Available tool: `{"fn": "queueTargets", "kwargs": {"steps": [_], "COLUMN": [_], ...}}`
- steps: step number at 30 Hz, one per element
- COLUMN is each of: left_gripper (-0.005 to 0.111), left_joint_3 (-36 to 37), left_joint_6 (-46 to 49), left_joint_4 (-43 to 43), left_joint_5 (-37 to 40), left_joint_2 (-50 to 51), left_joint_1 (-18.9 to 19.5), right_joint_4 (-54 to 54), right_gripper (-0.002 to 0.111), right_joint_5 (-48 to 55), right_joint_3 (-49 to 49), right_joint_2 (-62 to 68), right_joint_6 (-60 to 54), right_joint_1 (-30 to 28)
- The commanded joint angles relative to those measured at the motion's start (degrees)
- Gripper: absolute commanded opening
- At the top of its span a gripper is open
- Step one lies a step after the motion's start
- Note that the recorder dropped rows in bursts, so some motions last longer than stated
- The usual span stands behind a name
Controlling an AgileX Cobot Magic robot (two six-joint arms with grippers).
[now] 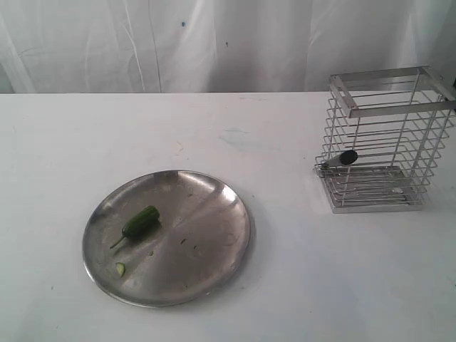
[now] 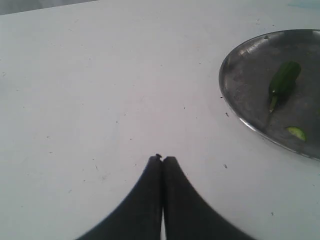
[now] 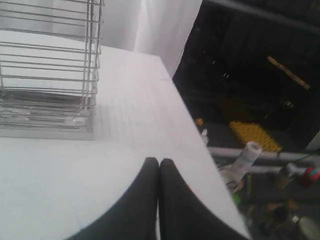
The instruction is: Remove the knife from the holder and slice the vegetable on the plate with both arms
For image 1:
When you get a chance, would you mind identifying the dark green vegetable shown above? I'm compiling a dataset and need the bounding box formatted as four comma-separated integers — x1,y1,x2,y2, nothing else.
110,206,160,249

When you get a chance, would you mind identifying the black kitchen knife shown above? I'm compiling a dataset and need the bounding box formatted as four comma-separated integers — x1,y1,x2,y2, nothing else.
320,150,358,170

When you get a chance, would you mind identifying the green vegetable slice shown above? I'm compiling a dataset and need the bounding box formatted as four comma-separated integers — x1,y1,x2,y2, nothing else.
115,262,126,278

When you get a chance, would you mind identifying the round stainless steel plate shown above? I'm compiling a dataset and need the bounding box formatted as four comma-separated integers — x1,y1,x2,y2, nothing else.
82,170,252,307

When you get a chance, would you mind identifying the metal wire utensil rack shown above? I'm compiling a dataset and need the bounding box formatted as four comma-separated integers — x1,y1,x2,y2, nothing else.
314,66,455,214

